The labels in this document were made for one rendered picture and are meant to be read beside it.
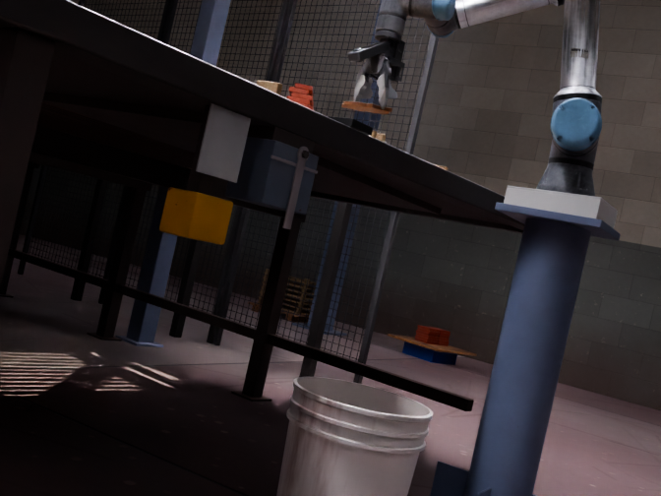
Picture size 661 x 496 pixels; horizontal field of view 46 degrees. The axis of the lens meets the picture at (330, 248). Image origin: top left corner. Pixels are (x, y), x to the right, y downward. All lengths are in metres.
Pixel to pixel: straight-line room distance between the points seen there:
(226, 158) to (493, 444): 1.09
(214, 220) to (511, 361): 0.99
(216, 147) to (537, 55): 6.09
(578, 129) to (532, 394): 0.67
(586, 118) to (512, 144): 5.18
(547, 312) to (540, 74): 5.32
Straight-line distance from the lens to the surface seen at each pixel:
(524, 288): 2.09
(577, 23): 2.10
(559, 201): 2.05
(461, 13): 2.28
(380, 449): 1.57
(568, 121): 2.01
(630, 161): 6.92
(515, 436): 2.11
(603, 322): 6.80
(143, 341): 3.99
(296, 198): 1.52
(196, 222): 1.36
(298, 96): 3.01
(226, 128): 1.42
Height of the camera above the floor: 0.65
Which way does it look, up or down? level
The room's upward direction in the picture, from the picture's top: 13 degrees clockwise
